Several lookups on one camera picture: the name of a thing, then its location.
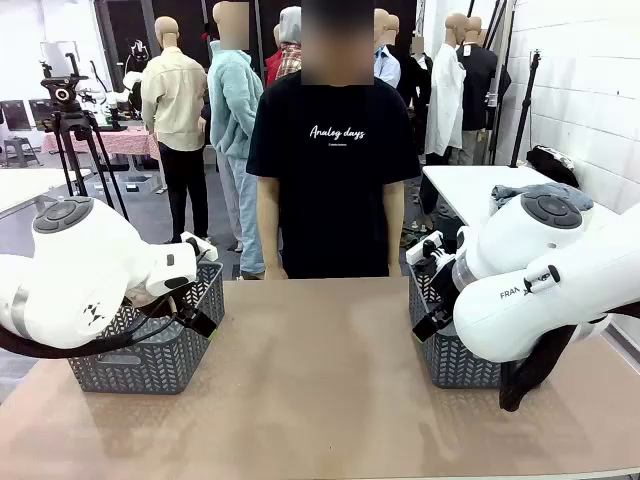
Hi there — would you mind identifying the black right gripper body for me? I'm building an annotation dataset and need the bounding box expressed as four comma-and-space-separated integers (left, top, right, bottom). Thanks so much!
432, 264, 459, 322

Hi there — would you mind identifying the grey stool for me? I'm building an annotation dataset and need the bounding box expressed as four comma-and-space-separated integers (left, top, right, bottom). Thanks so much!
3, 137, 41, 168

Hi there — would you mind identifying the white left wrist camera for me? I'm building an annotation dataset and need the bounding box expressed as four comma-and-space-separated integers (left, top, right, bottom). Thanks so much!
180, 231, 220, 263

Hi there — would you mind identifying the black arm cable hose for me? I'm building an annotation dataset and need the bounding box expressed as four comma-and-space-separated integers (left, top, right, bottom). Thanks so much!
498, 304, 640, 413
0, 294, 201, 359

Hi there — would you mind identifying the person in black t-shirt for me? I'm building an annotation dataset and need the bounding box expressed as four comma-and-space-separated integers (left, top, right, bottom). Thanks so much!
246, 0, 422, 280

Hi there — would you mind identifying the black bag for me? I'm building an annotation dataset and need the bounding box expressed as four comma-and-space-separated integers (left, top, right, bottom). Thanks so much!
525, 144, 581, 190

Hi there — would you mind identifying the mannequin in blue shirt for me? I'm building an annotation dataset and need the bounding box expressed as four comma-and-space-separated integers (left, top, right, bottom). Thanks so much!
373, 8, 402, 89

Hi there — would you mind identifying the mannequin in cream shirt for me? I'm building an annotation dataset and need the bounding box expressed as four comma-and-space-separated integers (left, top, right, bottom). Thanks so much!
140, 16, 210, 244

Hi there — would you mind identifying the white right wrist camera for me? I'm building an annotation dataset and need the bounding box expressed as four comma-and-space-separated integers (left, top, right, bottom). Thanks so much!
405, 232, 457, 274

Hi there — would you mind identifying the mannequin in red top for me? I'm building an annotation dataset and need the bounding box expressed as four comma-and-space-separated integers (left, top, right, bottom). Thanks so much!
264, 23, 284, 87

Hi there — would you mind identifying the black camera tripod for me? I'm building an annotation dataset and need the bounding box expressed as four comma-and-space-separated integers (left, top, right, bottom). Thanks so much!
39, 52, 130, 221

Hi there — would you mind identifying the grey crumpled cloth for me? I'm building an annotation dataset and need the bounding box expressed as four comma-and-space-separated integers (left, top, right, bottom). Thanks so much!
490, 182, 595, 212

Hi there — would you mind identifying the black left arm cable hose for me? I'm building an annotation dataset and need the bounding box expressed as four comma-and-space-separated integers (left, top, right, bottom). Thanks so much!
0, 294, 201, 359

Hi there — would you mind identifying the black light stand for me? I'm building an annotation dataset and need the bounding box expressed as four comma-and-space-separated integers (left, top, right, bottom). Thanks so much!
509, 48, 544, 169

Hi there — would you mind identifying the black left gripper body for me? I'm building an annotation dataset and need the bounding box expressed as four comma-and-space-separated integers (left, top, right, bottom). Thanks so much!
174, 298, 202, 327

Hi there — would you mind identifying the mannequin in plaid hoodie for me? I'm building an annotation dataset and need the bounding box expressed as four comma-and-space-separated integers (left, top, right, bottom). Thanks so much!
272, 5, 303, 84

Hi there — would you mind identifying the table with pink cloth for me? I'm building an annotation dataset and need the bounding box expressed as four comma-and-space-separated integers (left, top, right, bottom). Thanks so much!
41, 125, 161, 161

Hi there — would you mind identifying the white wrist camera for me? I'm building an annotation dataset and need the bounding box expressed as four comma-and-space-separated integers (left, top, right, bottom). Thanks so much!
405, 232, 457, 274
180, 231, 220, 263

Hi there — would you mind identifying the mannequin in black shirt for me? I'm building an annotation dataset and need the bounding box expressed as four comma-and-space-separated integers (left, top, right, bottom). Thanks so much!
457, 16, 512, 166

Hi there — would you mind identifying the person's right forearm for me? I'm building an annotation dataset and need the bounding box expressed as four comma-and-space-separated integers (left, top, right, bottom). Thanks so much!
257, 219, 288, 271

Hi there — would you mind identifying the grey plastic woven basket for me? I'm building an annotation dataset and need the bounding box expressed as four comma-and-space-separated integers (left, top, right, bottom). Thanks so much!
407, 264, 504, 390
68, 260, 226, 395

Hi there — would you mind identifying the mannequin in white shirt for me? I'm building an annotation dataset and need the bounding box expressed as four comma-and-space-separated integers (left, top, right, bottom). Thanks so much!
424, 13, 469, 166

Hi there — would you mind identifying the small white table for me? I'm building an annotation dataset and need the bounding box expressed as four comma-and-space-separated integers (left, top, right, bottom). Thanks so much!
0, 168, 94, 217

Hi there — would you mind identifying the person's left forearm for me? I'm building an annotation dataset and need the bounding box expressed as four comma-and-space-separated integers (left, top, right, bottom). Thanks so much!
382, 219, 405, 267

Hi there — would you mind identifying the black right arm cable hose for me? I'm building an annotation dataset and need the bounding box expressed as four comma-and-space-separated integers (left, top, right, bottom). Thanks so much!
498, 304, 640, 413

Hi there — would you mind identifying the large white table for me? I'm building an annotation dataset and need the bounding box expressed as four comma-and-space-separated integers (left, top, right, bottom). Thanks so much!
422, 164, 619, 236

